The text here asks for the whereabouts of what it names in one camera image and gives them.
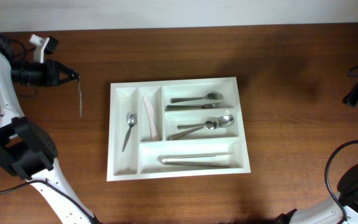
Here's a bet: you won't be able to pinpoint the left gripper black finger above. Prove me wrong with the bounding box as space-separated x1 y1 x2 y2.
56 61 80 78
58 76 80 86

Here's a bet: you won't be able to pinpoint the small steel teaspoon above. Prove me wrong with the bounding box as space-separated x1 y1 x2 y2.
76 77 83 117
122 114 137 152

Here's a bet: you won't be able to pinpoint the white plastic knife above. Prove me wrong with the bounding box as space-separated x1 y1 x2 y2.
142 96 161 141

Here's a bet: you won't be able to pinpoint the steel fork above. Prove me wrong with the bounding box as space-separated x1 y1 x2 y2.
166 103 222 111
170 92 224 103

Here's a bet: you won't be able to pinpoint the steel spoon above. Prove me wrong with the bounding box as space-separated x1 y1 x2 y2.
177 115 234 130
167 118 219 141

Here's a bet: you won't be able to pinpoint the steel tongs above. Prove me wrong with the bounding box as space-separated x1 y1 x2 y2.
157 153 232 167

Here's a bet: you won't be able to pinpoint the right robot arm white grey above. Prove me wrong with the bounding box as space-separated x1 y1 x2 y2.
273 140 358 224

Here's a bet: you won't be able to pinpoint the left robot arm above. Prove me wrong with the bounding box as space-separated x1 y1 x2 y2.
0 34 99 224

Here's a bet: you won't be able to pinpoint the white plastic cutlery tray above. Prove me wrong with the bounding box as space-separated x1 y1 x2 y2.
107 77 250 181

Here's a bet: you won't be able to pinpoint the steel spoon in tray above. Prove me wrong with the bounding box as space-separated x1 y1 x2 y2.
167 118 219 141

